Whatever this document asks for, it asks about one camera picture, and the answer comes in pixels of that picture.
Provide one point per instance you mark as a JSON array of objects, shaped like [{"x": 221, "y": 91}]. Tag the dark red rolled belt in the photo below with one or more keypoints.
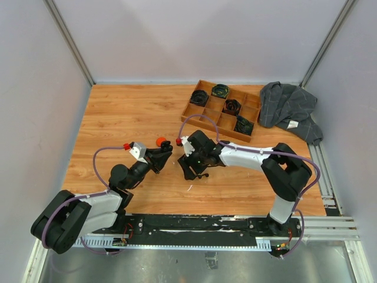
[{"x": 232, "y": 107}]

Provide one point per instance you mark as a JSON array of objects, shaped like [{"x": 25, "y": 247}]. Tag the orange earbud case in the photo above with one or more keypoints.
[{"x": 159, "y": 141}]

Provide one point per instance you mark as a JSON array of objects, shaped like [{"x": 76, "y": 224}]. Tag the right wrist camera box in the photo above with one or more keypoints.
[{"x": 187, "y": 146}]

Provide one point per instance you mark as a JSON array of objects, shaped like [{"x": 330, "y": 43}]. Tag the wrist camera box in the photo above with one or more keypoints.
[
  {"x": 187, "y": 146},
  {"x": 138, "y": 151}
]

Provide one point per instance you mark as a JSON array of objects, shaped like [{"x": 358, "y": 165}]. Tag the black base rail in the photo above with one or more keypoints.
[{"x": 199, "y": 231}]

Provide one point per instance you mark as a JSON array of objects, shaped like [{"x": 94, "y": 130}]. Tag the wooden compartment tray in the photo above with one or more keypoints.
[{"x": 211, "y": 117}]

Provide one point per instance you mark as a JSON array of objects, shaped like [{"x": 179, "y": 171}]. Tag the black earbud case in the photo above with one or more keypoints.
[{"x": 166, "y": 146}]

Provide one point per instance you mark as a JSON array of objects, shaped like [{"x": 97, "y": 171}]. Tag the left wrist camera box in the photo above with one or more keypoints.
[{"x": 138, "y": 151}]

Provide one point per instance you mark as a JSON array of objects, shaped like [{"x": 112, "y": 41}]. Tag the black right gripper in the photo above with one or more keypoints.
[{"x": 185, "y": 162}]

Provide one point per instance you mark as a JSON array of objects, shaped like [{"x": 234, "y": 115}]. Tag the dark green rolled belt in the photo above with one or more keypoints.
[{"x": 243, "y": 126}]

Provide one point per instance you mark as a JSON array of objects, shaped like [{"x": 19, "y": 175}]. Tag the grey crumpled cloth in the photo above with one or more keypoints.
[{"x": 289, "y": 107}]

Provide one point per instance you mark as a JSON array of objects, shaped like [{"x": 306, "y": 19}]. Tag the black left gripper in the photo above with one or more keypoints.
[{"x": 159, "y": 161}]

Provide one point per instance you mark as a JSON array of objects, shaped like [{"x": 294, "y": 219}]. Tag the black earbud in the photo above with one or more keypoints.
[{"x": 203, "y": 176}]

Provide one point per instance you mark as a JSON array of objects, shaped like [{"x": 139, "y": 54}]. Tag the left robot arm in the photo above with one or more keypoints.
[{"x": 70, "y": 216}]

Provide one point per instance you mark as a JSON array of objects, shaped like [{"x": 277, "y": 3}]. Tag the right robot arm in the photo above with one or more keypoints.
[{"x": 286, "y": 173}]

